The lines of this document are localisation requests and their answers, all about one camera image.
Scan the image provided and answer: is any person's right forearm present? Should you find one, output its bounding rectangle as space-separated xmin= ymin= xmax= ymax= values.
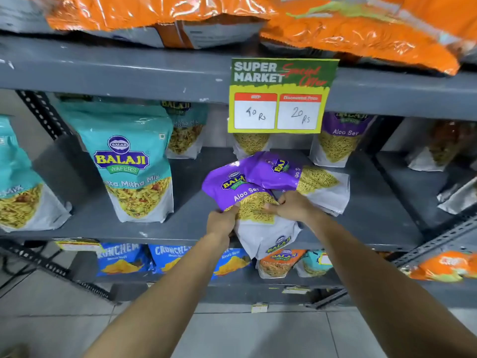
xmin=298 ymin=209 xmax=477 ymax=358

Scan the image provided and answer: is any red brown snack packet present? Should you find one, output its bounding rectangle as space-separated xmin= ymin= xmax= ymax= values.
xmin=405 ymin=121 xmax=477 ymax=172

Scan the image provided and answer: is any white snack packet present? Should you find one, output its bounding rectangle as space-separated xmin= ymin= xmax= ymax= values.
xmin=437 ymin=178 xmax=477 ymax=215

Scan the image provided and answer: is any small teal snack packet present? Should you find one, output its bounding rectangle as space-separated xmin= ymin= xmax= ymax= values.
xmin=297 ymin=250 xmax=333 ymax=278

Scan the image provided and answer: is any person's left forearm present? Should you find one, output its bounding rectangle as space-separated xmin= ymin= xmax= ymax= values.
xmin=83 ymin=234 xmax=232 ymax=358

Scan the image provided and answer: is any purple snack packet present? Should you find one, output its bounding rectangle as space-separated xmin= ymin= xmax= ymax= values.
xmin=309 ymin=112 xmax=378 ymax=168
xmin=201 ymin=162 xmax=302 ymax=260
xmin=233 ymin=133 xmax=271 ymax=161
xmin=246 ymin=151 xmax=351 ymax=217

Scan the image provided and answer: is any blue snack packet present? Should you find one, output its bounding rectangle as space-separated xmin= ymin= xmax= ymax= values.
xmin=212 ymin=248 xmax=252 ymax=277
xmin=96 ymin=242 xmax=151 ymax=277
xmin=148 ymin=244 xmax=193 ymax=275

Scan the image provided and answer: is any grey metal shelf rack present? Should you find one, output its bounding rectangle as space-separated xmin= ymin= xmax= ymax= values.
xmin=0 ymin=29 xmax=477 ymax=311

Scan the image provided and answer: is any person's left hand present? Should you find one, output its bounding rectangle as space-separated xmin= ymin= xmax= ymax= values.
xmin=206 ymin=203 xmax=241 ymax=247

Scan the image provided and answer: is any large orange snack packet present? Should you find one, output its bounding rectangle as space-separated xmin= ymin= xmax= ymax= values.
xmin=367 ymin=0 xmax=477 ymax=56
xmin=44 ymin=0 xmax=270 ymax=49
xmin=260 ymin=0 xmax=461 ymax=76

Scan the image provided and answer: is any person's right hand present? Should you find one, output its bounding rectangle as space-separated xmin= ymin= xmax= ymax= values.
xmin=264 ymin=190 xmax=318 ymax=225

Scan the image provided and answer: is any small orange snack packet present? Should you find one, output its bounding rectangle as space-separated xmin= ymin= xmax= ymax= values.
xmin=256 ymin=249 xmax=307 ymax=279
xmin=400 ymin=251 xmax=477 ymax=283

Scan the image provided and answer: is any green yellow price sign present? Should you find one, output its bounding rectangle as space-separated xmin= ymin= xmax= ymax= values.
xmin=228 ymin=58 xmax=340 ymax=134

